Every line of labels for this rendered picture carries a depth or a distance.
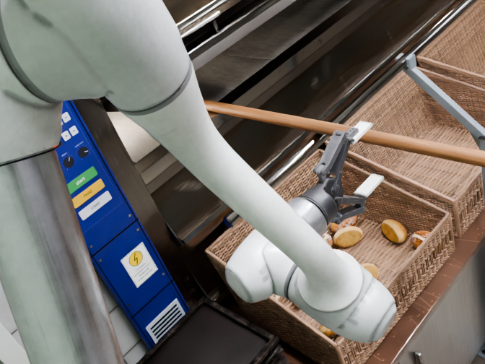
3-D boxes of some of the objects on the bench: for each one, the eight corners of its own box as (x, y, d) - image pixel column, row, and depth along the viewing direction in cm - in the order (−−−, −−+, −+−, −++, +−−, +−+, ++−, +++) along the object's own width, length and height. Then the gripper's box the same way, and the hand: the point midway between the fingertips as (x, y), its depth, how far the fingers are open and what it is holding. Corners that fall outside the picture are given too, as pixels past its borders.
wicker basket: (337, 201, 201) (320, 141, 186) (416, 120, 226) (407, 61, 211) (461, 241, 166) (452, 171, 151) (538, 141, 192) (538, 72, 177)
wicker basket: (229, 310, 174) (199, 250, 159) (335, 206, 199) (317, 145, 184) (349, 386, 140) (325, 319, 125) (459, 248, 164) (450, 178, 149)
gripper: (278, 157, 98) (346, 97, 108) (311, 253, 112) (368, 191, 122) (309, 165, 93) (377, 101, 103) (340, 265, 107) (397, 199, 116)
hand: (369, 153), depth 112 cm, fingers open, 13 cm apart
